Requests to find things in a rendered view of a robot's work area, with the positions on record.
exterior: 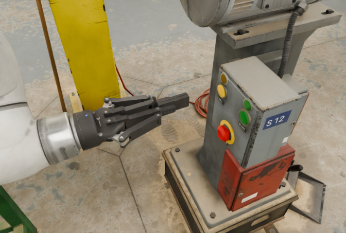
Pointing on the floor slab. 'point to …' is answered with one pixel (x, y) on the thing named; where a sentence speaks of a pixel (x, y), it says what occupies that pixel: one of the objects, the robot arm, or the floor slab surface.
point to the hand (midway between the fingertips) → (173, 103)
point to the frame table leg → (13, 212)
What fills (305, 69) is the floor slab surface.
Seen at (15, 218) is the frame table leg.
